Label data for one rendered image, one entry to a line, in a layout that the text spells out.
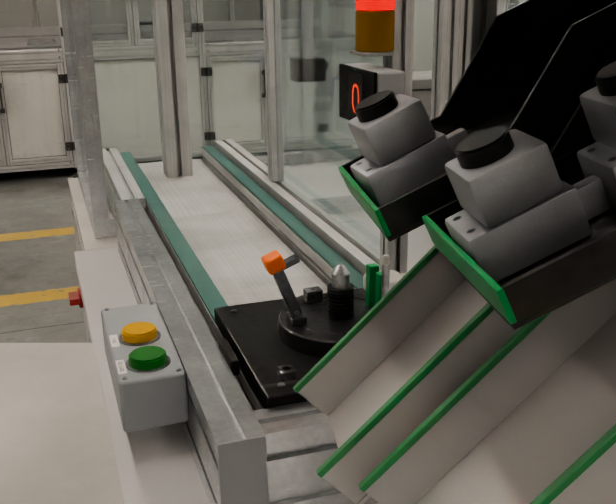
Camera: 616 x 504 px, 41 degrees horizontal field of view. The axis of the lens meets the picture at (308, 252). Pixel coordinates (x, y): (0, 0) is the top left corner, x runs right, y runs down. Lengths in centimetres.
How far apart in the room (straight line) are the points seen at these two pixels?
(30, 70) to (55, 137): 48
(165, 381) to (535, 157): 54
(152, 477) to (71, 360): 32
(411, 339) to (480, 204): 28
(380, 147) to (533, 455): 22
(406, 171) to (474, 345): 13
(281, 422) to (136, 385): 18
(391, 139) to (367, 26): 49
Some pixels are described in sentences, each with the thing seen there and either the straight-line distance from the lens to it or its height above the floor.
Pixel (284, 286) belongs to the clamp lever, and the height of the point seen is 104.
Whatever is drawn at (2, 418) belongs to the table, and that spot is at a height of 86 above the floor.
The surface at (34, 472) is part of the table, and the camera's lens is 94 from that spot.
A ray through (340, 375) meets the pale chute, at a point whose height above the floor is 103.
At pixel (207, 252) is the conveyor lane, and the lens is 138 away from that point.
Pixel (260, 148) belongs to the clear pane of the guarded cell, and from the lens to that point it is 224.
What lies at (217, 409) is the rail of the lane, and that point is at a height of 96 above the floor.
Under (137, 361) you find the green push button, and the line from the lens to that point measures 89.
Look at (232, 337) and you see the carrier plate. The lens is 93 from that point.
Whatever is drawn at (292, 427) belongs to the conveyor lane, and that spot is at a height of 96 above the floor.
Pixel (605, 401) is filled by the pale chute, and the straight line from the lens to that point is 54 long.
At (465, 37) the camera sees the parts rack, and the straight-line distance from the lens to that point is 69.
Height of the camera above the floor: 135
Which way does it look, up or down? 19 degrees down
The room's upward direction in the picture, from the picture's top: 1 degrees counter-clockwise
